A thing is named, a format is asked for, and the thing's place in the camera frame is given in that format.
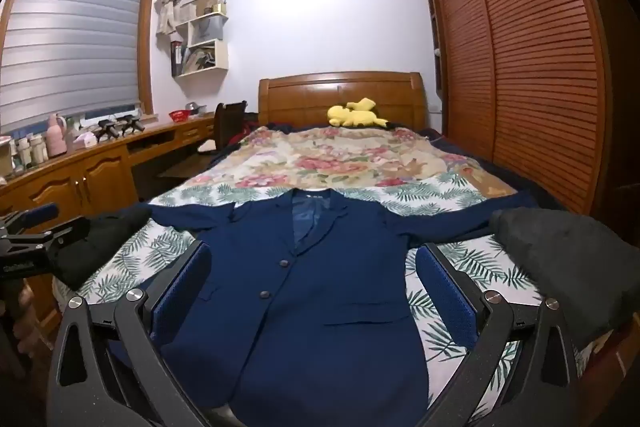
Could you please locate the floral blanket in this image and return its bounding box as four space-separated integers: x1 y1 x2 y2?
207 124 518 202

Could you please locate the wooden window frame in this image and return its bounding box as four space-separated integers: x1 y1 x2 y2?
0 0 161 128

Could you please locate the grey window blind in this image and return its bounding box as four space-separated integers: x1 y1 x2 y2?
0 0 143 122

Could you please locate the wooden desk cabinet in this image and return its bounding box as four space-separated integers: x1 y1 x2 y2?
0 114 218 333

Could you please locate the wooden louvred wardrobe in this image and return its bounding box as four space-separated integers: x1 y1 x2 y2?
419 0 613 218

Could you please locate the black cloth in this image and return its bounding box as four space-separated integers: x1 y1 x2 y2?
52 207 153 290

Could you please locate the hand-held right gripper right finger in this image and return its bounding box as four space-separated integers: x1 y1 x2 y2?
416 243 583 427

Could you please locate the dark wooden chair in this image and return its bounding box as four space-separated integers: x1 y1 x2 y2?
197 101 248 152

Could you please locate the navy blue suit jacket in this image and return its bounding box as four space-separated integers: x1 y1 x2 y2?
120 189 538 427

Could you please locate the yellow plush toy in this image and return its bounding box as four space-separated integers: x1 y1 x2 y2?
327 97 388 129

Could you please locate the white wall shelf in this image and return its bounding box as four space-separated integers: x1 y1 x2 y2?
171 0 231 78

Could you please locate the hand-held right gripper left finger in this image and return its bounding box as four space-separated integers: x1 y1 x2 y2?
46 241 213 427

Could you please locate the pink bottle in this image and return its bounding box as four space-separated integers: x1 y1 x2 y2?
46 113 68 156

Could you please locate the dark grey cloth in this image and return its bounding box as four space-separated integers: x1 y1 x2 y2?
489 208 640 348

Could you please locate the person's left hand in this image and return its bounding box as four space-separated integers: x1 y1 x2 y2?
11 292 41 353

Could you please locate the wooden bed headboard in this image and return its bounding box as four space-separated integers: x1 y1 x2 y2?
258 72 428 130

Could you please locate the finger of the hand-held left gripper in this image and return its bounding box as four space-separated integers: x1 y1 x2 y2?
17 203 60 230
30 217 91 253

